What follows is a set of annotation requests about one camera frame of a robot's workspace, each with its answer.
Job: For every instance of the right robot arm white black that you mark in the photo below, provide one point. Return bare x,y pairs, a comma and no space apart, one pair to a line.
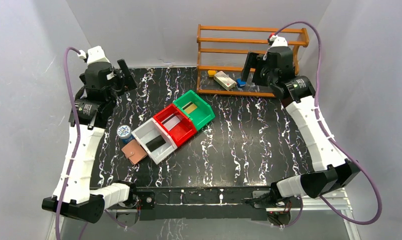
332,170

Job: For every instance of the green plastic bin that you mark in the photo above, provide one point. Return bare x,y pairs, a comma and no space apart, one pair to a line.
199,117

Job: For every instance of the black metal base frame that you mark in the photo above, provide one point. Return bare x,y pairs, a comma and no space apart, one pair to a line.
234,202

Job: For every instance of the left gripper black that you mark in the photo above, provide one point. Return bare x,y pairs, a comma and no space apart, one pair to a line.
120,79

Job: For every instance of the blue patterned can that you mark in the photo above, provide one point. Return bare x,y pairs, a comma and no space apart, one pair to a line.
124,132

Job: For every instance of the black card in white bin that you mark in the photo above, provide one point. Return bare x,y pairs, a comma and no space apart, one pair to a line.
155,143

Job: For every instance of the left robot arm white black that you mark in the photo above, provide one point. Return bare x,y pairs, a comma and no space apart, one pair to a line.
91,107

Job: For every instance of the small blue block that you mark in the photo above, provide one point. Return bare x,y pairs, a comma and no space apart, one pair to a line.
240,83

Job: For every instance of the gold card in green bin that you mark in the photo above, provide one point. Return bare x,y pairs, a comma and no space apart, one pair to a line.
189,107

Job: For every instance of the white plastic bin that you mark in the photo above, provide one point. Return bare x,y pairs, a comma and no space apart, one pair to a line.
148,131

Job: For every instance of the brown leather card holder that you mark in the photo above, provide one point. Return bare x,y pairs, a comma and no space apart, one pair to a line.
134,152

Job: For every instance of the white cardboard box on shelf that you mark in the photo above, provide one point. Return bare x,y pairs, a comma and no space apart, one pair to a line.
224,80

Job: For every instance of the small yellow block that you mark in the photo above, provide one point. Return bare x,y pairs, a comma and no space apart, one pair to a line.
211,73

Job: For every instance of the red plastic bin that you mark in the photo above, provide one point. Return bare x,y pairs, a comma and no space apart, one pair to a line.
182,132

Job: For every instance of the white card in red bin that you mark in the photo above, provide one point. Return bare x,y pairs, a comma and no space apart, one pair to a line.
170,122

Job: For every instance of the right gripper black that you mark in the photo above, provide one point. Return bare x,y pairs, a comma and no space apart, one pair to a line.
251,62

